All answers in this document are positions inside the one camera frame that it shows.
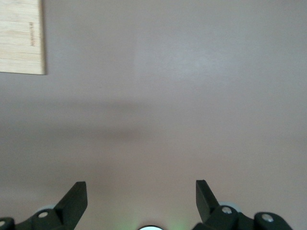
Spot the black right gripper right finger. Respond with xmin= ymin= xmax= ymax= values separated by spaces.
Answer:
xmin=191 ymin=179 xmax=295 ymax=230

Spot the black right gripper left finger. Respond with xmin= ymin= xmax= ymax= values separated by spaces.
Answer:
xmin=0 ymin=181 xmax=88 ymax=230

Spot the wooden cutting board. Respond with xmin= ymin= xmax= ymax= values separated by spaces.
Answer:
xmin=0 ymin=0 xmax=47 ymax=76

